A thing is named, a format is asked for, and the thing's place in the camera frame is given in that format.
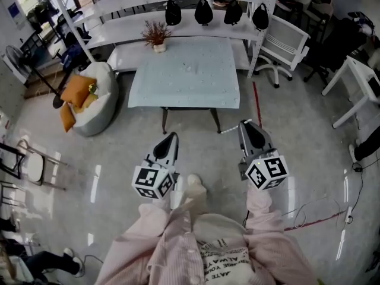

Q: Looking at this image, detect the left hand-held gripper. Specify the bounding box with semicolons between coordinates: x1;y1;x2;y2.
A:
131;132;181;201

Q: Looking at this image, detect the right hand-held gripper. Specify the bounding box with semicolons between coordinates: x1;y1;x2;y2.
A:
237;119;290;191

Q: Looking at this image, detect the person's left forearm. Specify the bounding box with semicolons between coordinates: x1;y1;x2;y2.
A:
96;199;194;285

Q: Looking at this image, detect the person's right forearm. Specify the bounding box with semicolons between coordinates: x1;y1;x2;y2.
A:
243;184;318;285

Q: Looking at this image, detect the person's white shoe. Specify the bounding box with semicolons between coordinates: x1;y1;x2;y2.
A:
169;173;208;216

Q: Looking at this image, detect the light blue tablecloth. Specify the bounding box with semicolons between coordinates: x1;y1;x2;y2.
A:
127;36;241;110

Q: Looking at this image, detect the white beanbag seat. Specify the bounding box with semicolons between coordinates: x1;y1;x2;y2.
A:
71;61;120;137

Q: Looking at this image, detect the white swivel chair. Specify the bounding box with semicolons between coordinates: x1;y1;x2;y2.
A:
254;14;311;89

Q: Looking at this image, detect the small orange cushion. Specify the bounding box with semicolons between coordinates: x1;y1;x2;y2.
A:
59;102;77;134

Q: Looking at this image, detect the large orange cushion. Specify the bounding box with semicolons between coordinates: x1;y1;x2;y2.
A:
60;75;98;109

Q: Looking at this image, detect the dried plant in white pot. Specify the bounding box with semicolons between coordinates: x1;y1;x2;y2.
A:
140;19;173;54

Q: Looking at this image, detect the person's white printed shirt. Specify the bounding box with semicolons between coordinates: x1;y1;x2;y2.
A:
192;213;257;285

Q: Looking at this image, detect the white desk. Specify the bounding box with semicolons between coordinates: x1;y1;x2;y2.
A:
321;55;380;129

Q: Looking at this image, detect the black hanging bag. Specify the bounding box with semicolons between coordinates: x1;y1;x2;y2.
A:
194;0;214;27
223;0;243;27
164;0;182;27
252;2;270;32

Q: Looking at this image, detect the white metal shelving unit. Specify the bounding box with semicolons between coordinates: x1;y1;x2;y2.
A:
50;0;282;79

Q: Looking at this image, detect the black office chair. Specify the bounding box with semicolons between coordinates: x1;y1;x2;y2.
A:
302;15;369;96

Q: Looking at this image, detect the white folding chair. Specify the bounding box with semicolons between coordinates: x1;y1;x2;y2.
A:
15;139;69;192

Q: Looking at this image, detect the black cable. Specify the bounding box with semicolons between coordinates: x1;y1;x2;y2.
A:
351;158;380;209

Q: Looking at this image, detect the black frame chair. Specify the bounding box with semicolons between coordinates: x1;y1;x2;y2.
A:
0;142;27;181

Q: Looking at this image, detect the blue wall poster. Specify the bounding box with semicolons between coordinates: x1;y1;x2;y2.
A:
7;0;25;30

